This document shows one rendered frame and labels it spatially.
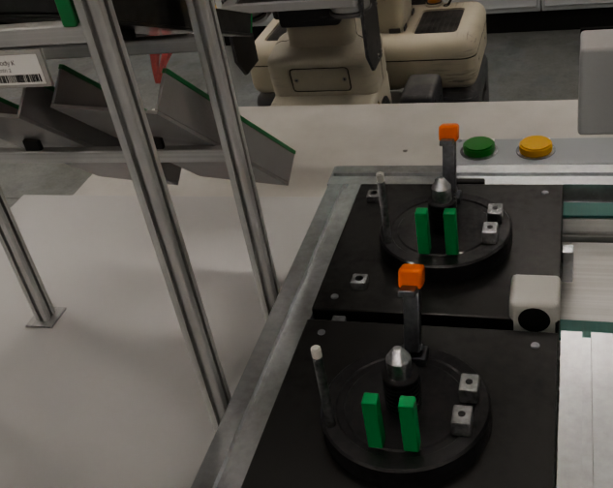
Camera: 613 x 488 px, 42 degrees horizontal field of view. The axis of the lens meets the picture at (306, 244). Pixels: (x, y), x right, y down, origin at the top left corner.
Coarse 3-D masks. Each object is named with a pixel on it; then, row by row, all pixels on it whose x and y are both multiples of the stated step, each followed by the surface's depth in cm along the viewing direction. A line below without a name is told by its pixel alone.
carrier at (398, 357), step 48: (336, 336) 78; (384, 336) 76; (432, 336) 75; (480, 336) 74; (528, 336) 73; (288, 384) 73; (336, 384) 70; (384, 384) 65; (432, 384) 68; (480, 384) 67; (528, 384) 69; (288, 432) 69; (336, 432) 65; (384, 432) 64; (432, 432) 64; (480, 432) 63; (528, 432) 65; (288, 480) 64; (336, 480) 64; (384, 480) 62; (432, 480) 62; (480, 480) 62; (528, 480) 61
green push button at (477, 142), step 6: (474, 138) 104; (480, 138) 104; (486, 138) 104; (468, 144) 103; (474, 144) 103; (480, 144) 103; (486, 144) 103; (492, 144) 102; (468, 150) 102; (474, 150) 102; (480, 150) 102; (486, 150) 102; (492, 150) 102; (474, 156) 102; (480, 156) 102; (486, 156) 102
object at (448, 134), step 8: (440, 128) 87; (448, 128) 87; (456, 128) 87; (440, 136) 87; (448, 136) 87; (456, 136) 87; (440, 144) 86; (448, 144) 86; (448, 152) 88; (448, 160) 88; (448, 168) 88; (448, 176) 88; (456, 184) 90
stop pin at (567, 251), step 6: (564, 246) 84; (570, 246) 84; (564, 252) 83; (570, 252) 83; (564, 258) 84; (570, 258) 83; (564, 264) 84; (570, 264) 84; (564, 270) 85; (570, 270) 84; (564, 276) 85; (570, 276) 85; (570, 282) 85
